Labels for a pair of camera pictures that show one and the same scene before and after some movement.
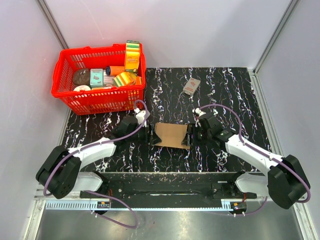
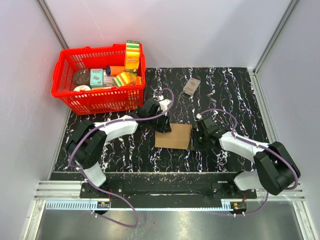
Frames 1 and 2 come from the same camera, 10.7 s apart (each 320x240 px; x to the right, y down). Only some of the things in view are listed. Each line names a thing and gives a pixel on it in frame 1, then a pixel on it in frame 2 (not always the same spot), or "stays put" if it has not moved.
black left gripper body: (148, 138) -> (161, 123)
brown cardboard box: (171, 135) stays put
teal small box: (96, 78) stays put
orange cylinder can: (113, 70) stays put
